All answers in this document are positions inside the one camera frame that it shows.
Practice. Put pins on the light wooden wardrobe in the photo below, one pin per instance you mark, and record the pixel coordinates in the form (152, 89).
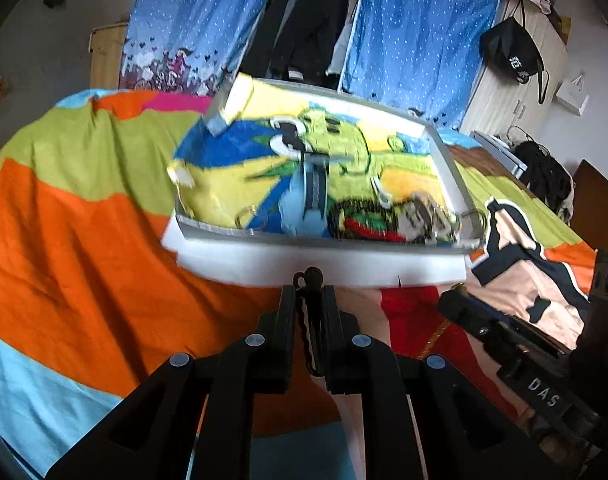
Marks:
(501, 106)

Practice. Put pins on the white paper bag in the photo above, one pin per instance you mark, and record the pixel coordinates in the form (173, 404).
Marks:
(572, 95)

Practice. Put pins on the grey jewelry tray box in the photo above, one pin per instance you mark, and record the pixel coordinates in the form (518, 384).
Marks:
(334, 229)

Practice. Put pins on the white hair clip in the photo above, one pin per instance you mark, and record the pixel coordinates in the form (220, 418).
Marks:
(384, 198)

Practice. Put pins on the thin wire hoop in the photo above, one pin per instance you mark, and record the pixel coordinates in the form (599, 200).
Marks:
(251, 218)

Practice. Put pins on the black drawstring bag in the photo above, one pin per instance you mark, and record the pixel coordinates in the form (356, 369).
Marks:
(510, 47)

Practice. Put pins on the black clothes heap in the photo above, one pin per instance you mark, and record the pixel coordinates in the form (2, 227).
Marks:
(547, 179)

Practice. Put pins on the blue dotted right curtain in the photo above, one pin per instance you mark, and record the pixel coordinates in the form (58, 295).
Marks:
(419, 56)

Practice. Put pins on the blue dotted curtain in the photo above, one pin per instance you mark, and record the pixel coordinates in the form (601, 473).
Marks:
(419, 56)
(186, 46)

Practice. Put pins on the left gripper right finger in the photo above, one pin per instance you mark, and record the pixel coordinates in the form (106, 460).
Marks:
(421, 419)

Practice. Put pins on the dark hanging clothes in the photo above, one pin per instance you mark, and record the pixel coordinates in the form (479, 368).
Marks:
(301, 41)

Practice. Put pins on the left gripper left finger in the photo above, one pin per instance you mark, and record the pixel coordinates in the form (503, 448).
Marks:
(192, 418)

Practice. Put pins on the clear square bangle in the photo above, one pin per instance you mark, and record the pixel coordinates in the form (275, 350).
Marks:
(422, 220)

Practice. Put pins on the colourful cartoon bedspread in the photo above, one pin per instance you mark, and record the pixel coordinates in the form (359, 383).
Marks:
(91, 303)

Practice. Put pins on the small wooden cabinet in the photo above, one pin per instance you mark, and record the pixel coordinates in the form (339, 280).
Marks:
(105, 49)

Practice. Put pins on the cartoon dinosaur towel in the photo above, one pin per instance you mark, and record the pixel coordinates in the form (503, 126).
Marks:
(314, 179)

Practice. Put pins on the blue dotted left curtain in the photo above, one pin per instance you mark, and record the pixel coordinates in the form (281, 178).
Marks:
(186, 46)

